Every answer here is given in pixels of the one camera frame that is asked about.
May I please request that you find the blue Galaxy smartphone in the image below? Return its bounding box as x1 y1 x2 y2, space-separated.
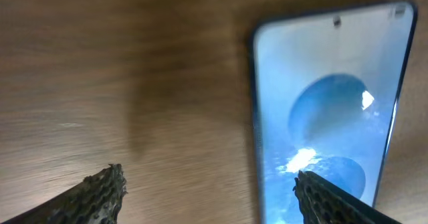
248 0 418 223

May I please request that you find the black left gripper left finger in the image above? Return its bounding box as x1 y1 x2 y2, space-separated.
3 164 127 224

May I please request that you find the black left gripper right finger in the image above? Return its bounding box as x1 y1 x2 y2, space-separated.
293 171 401 224

